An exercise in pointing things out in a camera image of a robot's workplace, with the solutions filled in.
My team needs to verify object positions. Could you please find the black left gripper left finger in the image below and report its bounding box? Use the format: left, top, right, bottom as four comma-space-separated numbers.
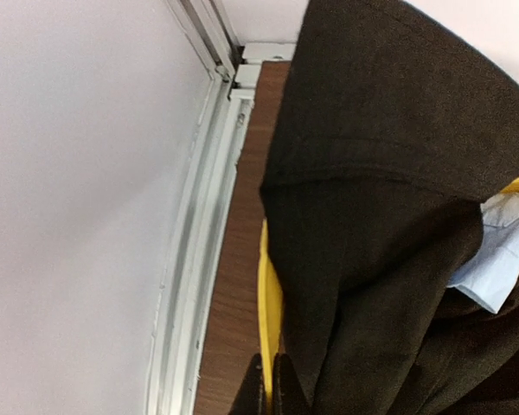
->
231, 354, 266, 415

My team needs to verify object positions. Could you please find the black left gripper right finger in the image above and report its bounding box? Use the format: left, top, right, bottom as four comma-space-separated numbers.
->
272, 354, 311, 415

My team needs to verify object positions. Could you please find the black long sleeve shirt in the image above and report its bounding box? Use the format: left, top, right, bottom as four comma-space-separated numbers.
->
260, 1, 519, 414

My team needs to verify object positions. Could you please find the yellow plastic basket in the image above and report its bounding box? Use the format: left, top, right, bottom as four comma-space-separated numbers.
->
259, 172, 519, 414

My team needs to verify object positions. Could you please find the light blue shirt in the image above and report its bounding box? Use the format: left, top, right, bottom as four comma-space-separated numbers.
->
447, 193, 519, 315

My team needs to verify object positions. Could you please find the aluminium left corner post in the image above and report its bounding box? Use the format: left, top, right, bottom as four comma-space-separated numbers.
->
144, 1, 295, 414

